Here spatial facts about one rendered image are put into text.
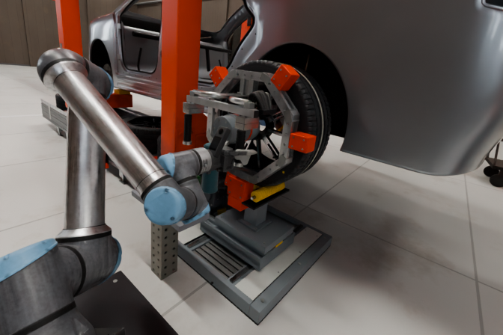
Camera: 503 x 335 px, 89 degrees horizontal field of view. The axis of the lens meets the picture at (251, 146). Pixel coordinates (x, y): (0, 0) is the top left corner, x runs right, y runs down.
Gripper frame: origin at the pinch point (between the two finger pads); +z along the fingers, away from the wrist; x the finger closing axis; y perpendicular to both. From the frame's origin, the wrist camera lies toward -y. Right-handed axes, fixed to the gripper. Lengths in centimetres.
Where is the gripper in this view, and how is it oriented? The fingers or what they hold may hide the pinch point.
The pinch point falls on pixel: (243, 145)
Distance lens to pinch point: 103.0
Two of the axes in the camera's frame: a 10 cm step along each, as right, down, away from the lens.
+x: 7.6, 2.6, -5.9
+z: 6.4, -1.5, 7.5
